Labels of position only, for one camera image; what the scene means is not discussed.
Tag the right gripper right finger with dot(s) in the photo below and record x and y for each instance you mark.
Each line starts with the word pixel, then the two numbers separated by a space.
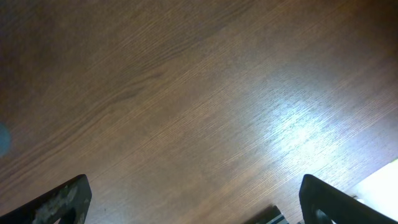
pixel 322 203

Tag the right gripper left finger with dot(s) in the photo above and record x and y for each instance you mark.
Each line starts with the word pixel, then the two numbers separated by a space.
pixel 67 203

